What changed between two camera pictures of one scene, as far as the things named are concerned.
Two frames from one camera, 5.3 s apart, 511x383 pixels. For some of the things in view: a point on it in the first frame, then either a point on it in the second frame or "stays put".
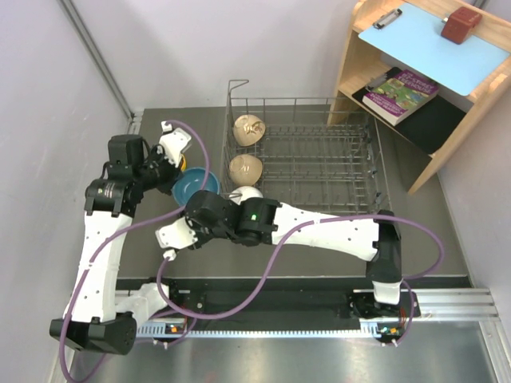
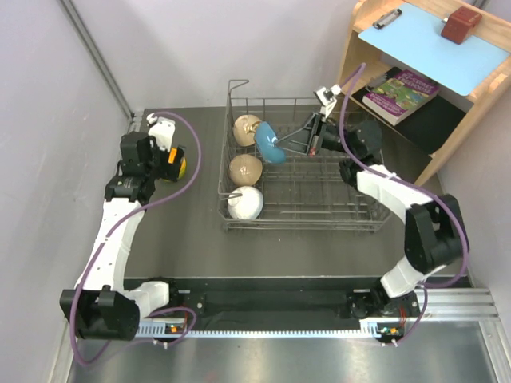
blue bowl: (191, 181) → (265, 139)
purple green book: (399, 96) stays put
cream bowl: (248, 129) stays put
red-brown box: (458, 26) stays put
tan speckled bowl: (245, 170) stays put
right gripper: (200, 239) → (310, 135)
